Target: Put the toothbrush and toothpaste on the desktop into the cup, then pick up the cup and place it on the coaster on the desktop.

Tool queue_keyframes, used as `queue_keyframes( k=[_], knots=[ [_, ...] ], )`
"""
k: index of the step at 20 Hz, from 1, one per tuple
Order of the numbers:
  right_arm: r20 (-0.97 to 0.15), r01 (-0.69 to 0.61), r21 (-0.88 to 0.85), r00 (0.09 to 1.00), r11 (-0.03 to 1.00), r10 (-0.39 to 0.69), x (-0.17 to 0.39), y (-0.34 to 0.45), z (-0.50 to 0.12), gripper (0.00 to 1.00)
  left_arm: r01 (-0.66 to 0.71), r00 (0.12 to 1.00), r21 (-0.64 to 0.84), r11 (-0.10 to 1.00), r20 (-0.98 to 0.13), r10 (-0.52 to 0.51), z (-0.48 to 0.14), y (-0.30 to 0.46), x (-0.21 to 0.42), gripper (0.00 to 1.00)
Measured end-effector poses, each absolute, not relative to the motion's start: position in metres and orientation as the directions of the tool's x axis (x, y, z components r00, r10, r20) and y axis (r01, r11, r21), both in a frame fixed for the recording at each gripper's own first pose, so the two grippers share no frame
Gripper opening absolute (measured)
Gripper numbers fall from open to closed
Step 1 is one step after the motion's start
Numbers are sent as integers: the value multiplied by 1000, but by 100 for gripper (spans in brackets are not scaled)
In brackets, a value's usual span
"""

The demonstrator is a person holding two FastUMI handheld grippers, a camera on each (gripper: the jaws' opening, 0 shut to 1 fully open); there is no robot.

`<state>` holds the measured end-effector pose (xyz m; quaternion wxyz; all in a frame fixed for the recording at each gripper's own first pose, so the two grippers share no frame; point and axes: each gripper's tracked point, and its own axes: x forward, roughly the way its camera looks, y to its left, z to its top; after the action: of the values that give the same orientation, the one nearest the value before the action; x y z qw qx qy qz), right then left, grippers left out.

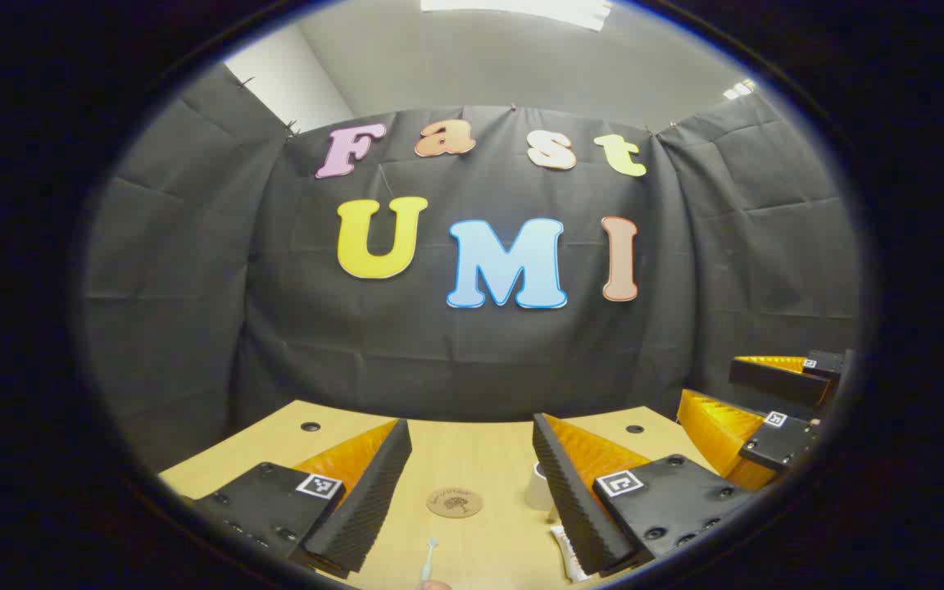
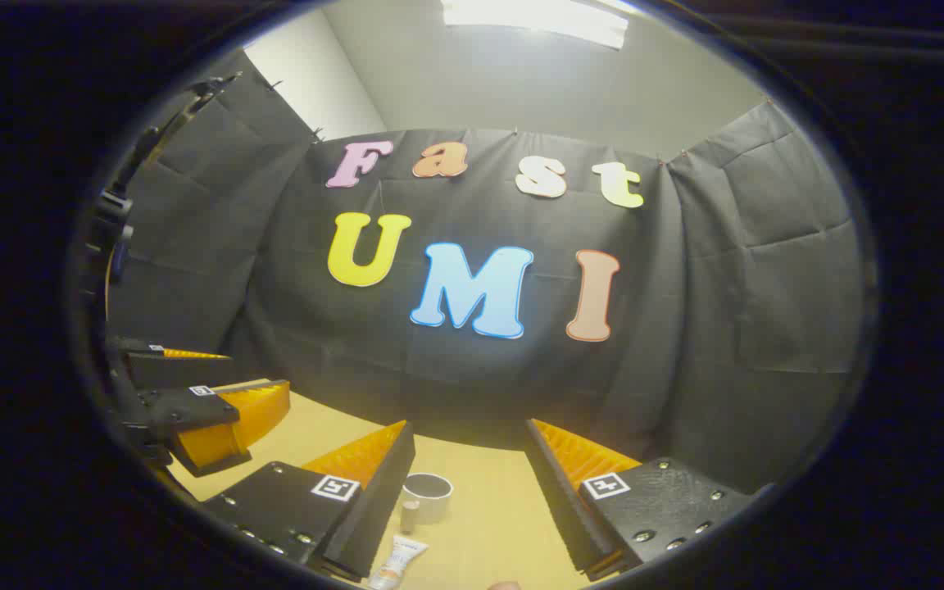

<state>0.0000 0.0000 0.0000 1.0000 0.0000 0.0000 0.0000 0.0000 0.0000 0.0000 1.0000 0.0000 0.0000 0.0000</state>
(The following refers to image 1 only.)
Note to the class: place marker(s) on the white toothbrush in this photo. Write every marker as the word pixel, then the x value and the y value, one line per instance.
pixel 429 557

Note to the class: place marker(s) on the round wooden coaster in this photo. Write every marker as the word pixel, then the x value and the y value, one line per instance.
pixel 454 502

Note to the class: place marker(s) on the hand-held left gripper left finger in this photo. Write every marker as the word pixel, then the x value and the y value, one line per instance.
pixel 369 500

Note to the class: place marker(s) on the wooden desktop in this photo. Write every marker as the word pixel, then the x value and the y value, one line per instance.
pixel 472 451

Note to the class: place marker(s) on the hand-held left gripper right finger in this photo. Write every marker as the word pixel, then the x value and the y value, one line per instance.
pixel 570 508

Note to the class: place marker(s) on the black backdrop cloth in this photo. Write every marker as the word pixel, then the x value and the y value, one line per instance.
pixel 439 352

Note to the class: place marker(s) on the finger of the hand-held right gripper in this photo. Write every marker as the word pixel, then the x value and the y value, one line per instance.
pixel 775 381
pixel 722 434

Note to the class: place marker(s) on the white toothpaste tube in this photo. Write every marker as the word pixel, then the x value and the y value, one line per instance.
pixel 569 553

